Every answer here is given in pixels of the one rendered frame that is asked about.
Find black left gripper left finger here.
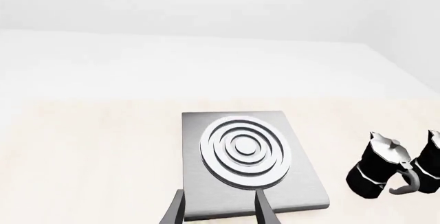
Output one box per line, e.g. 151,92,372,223
158,189,186,224

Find flat stove plate with rings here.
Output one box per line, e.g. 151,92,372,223
181,110,331,222

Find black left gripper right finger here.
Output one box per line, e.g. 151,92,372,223
254,189,283,224

